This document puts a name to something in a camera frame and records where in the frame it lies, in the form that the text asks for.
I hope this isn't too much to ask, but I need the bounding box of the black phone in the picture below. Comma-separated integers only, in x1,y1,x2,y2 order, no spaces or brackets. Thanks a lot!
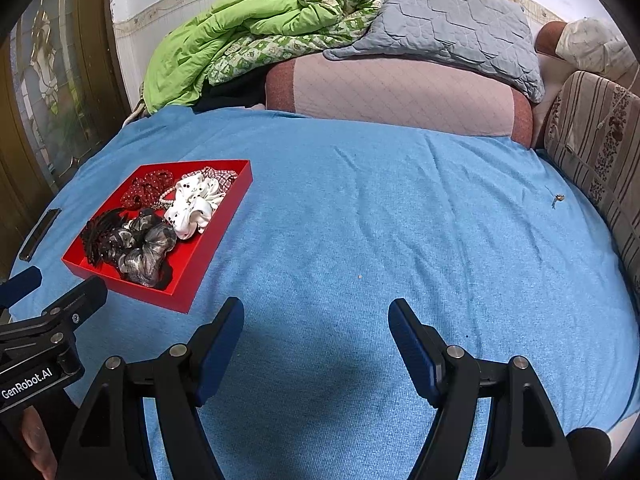
19,208,62,262

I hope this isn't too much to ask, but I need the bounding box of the dark red dotted scrunchie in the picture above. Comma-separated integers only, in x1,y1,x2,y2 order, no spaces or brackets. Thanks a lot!
119,170,175,210

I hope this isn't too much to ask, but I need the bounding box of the wooden glass door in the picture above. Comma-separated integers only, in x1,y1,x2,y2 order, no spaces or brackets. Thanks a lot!
0,0,131,281

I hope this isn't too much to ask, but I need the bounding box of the pink bolster pillow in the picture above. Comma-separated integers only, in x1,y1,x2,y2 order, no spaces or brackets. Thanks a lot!
264,55,535,148

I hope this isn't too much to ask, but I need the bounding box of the grey quilted pillow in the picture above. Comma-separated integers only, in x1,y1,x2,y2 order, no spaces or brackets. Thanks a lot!
322,0,546,103

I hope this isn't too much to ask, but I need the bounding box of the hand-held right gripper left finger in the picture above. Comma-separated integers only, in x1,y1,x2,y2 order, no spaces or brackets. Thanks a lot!
55,296,246,480

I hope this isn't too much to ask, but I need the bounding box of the person's left hand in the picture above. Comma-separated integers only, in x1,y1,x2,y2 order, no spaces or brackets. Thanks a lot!
19,406,58,480

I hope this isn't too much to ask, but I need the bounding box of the white dotted scrunchie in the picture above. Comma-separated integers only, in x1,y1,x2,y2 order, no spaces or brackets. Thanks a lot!
164,172,232,241

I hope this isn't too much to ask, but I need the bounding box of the black hair claw clip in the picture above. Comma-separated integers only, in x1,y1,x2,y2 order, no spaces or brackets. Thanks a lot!
80,208,126,267

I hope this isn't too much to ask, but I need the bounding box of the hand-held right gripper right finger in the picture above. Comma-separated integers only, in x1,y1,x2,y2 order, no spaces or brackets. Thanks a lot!
388,298,576,480

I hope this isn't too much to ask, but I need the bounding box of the blue bed sheet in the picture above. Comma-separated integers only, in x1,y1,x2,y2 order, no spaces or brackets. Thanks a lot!
7,105,631,480

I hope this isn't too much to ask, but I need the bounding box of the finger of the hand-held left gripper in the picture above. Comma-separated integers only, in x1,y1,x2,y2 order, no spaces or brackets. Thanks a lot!
9,276,108,343
0,266,42,311

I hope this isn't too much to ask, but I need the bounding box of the black cloth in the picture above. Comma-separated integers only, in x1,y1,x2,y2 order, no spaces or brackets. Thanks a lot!
195,72,271,113

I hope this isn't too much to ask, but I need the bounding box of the green quilt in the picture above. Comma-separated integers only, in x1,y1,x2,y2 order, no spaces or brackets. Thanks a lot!
142,0,383,113

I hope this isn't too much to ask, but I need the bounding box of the beaded bracelet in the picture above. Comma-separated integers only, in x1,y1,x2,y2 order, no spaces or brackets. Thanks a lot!
152,186,178,211

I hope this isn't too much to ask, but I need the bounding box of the pink checked scrunchie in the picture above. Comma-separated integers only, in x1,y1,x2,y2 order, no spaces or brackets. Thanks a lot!
181,165,240,196

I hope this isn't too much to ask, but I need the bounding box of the black grey scrunchie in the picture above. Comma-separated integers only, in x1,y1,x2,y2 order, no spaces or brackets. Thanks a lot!
102,208,178,288

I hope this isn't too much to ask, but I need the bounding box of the striped brown cushion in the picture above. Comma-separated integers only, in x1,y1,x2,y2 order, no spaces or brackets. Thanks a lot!
542,70,640,306

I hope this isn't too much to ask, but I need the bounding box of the white cloth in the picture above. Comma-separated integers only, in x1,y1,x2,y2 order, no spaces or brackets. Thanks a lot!
555,17,638,81

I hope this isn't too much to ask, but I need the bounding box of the red tray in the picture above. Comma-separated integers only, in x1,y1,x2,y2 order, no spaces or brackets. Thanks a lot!
61,159,252,313

